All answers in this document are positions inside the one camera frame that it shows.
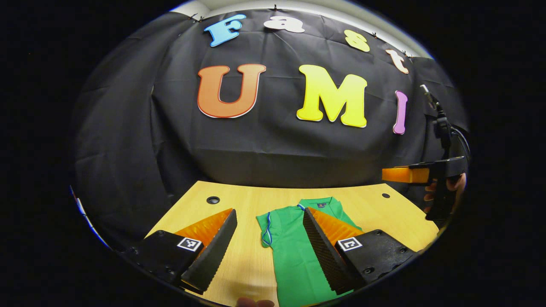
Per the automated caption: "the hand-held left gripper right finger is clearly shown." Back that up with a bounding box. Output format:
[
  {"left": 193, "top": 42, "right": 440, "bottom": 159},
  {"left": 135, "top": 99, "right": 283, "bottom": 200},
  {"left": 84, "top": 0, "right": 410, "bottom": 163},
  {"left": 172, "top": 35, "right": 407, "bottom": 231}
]
[{"left": 303, "top": 207, "right": 417, "bottom": 295}]

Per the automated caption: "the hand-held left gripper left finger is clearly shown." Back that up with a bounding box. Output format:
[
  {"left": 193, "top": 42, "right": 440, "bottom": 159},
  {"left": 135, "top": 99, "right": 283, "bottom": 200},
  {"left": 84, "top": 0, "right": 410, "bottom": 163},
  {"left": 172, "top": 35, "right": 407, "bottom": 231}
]
[{"left": 119, "top": 208, "right": 238, "bottom": 295}]

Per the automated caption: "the green T-shirt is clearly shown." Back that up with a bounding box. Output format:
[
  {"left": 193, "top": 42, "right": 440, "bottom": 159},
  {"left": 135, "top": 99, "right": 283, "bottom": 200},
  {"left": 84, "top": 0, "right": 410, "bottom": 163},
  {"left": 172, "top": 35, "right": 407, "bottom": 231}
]
[{"left": 256, "top": 197, "right": 363, "bottom": 307}]

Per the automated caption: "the black backdrop cloth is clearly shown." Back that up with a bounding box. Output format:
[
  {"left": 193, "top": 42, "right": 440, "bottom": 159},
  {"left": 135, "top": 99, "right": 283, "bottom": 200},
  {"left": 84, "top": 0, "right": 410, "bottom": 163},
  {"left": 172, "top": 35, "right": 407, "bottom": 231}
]
[{"left": 70, "top": 9, "right": 470, "bottom": 252}]

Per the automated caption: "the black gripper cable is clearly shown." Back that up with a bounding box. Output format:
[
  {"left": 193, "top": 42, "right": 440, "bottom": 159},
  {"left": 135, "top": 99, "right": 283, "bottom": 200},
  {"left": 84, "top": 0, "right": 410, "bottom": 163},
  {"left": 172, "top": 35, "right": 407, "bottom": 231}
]
[{"left": 451, "top": 127, "right": 471, "bottom": 160}]

